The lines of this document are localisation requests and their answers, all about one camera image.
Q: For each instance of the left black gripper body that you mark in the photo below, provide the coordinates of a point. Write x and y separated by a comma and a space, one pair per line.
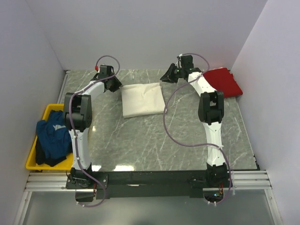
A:
112, 84

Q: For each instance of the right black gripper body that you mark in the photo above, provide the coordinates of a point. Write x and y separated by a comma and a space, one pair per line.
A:
174, 74

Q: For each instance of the white t shirt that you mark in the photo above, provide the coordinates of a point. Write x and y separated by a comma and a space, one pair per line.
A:
142, 99

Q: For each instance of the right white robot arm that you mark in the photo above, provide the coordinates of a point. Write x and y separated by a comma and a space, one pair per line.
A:
210, 112

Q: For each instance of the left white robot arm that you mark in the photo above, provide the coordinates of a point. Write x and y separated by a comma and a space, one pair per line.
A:
77, 114

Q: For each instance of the folded red t shirt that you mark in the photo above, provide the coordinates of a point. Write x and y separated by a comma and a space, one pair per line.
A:
223, 80

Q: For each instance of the blue t shirt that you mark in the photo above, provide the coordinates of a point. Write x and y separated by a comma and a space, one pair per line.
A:
54, 136

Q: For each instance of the yellow plastic bin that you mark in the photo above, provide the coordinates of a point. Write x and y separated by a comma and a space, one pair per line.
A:
31, 162

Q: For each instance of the black garment in bin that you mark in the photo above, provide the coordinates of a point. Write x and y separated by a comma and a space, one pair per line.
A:
40, 157

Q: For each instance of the black base bar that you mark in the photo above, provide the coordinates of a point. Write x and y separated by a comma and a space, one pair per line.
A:
147, 184

